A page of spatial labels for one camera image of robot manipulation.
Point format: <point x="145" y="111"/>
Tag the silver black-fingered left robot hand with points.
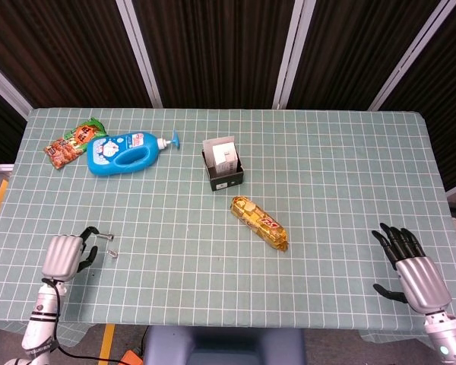
<point x="61" y="258"/>

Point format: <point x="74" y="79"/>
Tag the gold cracker packet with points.
<point x="258" y="222"/>

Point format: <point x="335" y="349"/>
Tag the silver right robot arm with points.
<point x="448" y="334"/>

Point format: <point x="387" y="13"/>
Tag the white partition frame post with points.
<point x="7" y="89"/>
<point x="140" y="57"/>
<point x="414" y="57"/>
<point x="289" y="57"/>

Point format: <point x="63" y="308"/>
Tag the orange floor object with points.
<point x="131" y="358"/>

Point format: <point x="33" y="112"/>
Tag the silver black-fingered right robot hand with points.
<point x="422" y="281"/>

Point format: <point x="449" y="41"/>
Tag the dark slatted partition panel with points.
<point x="216" y="45"/>
<point x="357" y="45"/>
<point x="452" y="95"/>
<point x="61" y="45"/>
<point x="0" y="129"/>

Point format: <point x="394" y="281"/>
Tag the small white barcode carton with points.
<point x="226" y="156"/>

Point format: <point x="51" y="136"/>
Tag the white carton in box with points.
<point x="209" y="146"/>

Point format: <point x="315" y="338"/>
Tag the blue pump detergent bottle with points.
<point x="106" y="159"/>

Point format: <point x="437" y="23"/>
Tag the orange green snack packet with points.
<point x="72" y="142"/>

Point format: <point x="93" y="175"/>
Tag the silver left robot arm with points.
<point x="42" y="315"/>

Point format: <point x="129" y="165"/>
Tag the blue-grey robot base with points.
<point x="224" y="346"/>

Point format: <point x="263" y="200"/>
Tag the black open cardboard box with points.
<point x="228" y="180"/>

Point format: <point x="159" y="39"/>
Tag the green checked tablecloth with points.
<point x="175" y="266"/>

